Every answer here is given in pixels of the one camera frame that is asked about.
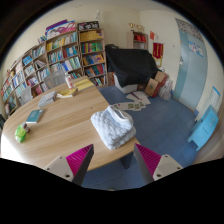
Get wooden bookshelf unit with books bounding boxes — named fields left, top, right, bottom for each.
left=0, top=28, right=108, bottom=116

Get red wall banner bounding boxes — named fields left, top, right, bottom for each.
left=152, top=42, right=165, bottom=60

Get light blue stool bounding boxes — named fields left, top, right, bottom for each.
left=187, top=104, right=220, bottom=152

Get scattered paper sheets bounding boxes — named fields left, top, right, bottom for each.
left=111, top=90, right=152, bottom=112

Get green plastic bag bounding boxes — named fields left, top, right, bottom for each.
left=14, top=123, right=28, bottom=144

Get grey mesh office chair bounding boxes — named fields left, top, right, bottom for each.
left=43, top=68, right=68, bottom=90
left=19, top=85, right=34, bottom=105

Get teal book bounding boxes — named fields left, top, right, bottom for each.
left=25, top=108, right=45, bottom=125

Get white storage box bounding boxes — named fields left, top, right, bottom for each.
left=113, top=73, right=139, bottom=95

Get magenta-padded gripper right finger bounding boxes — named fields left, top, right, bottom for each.
left=133, top=143, right=184, bottom=185

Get colourful posters stack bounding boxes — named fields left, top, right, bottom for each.
left=37, top=18, right=78, bottom=44

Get black sign board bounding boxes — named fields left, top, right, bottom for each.
left=77, top=20, right=100, bottom=32

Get white plastic bag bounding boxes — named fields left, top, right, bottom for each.
left=158, top=78, right=174, bottom=102

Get light blue door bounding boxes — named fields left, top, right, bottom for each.
left=172, top=18, right=209, bottom=112

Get grey book stack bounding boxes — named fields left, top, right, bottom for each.
left=37, top=90, right=58, bottom=109

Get white knitted towel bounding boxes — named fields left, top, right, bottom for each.
left=90, top=104, right=137, bottom=151

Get small jar with dark lid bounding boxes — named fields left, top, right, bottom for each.
left=21, top=121, right=31, bottom=134

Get brown cardboard box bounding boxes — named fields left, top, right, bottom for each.
left=144, top=70, right=169, bottom=98

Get black cloth cover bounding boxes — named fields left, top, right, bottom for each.
left=104, top=43, right=160, bottom=89

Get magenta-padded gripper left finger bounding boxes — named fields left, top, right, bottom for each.
left=44, top=143, right=95, bottom=187

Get small wooden wall shelf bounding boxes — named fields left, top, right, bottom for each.
left=125, top=30, right=149, bottom=51

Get yellow book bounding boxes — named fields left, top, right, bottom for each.
left=55, top=87, right=79, bottom=99

